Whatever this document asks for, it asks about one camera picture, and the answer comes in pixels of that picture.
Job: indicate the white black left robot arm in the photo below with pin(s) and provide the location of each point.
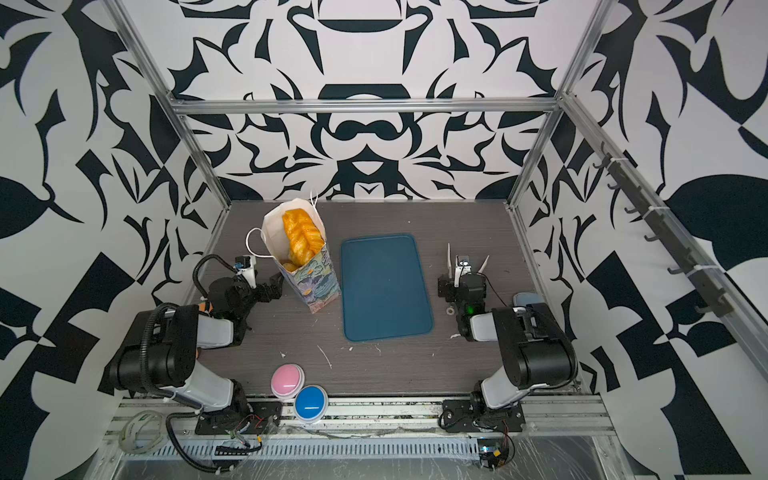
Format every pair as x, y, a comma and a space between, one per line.
159, 358

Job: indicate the long braided bread loaf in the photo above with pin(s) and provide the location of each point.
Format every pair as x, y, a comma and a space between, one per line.
305, 239

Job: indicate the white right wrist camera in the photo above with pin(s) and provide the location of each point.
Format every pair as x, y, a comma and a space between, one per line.
462, 265

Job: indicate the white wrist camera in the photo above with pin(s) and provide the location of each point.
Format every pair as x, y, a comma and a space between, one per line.
246, 267
462, 265

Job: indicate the black hook rack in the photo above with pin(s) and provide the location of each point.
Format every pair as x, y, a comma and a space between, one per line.
667, 230

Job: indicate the blue round button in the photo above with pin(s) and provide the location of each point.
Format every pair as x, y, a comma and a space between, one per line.
311, 404

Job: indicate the white slotted cable duct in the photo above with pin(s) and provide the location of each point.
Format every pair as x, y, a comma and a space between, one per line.
465, 449

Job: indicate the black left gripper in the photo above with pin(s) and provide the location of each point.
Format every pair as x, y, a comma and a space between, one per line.
275, 289

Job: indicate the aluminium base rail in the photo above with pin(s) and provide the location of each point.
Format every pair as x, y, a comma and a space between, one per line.
550, 414

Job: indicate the roll of tape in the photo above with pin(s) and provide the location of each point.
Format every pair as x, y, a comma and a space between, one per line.
143, 434

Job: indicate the green circuit board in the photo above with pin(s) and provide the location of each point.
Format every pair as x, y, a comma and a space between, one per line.
494, 456

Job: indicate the floral white paper bag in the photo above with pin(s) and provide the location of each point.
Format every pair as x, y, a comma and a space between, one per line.
316, 283

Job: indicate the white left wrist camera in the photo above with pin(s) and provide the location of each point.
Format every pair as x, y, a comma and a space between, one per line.
246, 267

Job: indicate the teal rectangular tray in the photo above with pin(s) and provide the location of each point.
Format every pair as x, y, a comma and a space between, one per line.
384, 293

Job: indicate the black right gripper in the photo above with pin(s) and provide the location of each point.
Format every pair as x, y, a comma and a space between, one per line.
450, 292

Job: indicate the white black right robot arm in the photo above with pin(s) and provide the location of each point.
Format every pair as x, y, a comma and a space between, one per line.
535, 355

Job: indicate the pink round button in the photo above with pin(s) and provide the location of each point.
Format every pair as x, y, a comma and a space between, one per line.
287, 381

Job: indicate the light blue oval pad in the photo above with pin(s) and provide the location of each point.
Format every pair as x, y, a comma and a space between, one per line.
522, 299

